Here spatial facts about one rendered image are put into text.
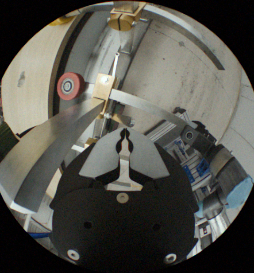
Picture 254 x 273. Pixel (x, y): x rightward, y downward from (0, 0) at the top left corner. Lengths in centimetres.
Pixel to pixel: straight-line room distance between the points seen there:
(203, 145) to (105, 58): 57
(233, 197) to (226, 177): 5
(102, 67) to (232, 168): 62
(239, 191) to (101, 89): 41
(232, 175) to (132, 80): 113
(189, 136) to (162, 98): 100
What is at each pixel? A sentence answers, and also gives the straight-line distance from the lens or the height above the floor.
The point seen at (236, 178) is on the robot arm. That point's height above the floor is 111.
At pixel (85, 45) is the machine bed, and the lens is 51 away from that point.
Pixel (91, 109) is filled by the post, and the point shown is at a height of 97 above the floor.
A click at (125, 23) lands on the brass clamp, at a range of 22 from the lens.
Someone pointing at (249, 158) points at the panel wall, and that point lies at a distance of 259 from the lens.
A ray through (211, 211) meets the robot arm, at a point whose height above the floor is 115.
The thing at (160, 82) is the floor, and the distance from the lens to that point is 120.
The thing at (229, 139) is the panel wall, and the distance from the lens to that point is 273.
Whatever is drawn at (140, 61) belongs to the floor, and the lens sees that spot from 118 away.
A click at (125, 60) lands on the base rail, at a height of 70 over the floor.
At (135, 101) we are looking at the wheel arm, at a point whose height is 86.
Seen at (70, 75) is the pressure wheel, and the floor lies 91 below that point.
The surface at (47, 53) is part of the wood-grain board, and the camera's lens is 37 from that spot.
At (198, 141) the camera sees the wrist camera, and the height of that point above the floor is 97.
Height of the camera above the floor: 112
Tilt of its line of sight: 58 degrees down
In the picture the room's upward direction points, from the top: 178 degrees counter-clockwise
